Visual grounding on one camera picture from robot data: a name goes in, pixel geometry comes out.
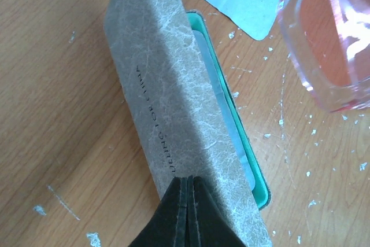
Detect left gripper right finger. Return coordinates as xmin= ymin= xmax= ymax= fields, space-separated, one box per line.
xmin=187 ymin=176 xmax=245 ymax=246

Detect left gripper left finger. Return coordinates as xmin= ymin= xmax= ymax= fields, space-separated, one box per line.
xmin=130 ymin=177 xmax=188 ymax=247

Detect orange lens clear sunglasses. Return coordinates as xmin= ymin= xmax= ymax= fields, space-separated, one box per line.
xmin=277 ymin=0 xmax=369 ymax=112

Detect grey glasses case teal lining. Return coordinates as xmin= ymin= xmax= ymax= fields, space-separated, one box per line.
xmin=104 ymin=0 xmax=272 ymax=246

